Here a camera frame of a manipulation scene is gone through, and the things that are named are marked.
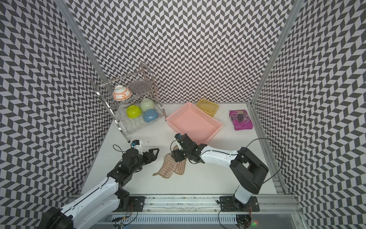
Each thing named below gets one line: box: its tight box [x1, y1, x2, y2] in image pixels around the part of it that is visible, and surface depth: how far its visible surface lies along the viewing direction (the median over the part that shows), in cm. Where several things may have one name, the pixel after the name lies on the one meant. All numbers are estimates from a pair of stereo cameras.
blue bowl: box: [142, 108, 159, 123], surface depth 104 cm
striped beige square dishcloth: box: [152, 145, 187, 179], surface depth 86 cm
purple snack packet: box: [228, 109, 254, 131], surface depth 104 cm
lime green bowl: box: [126, 104, 142, 119], surface depth 106 cm
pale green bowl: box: [140, 97, 156, 112], surface depth 110 cm
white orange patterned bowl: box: [112, 84, 132, 102], surface depth 84 cm
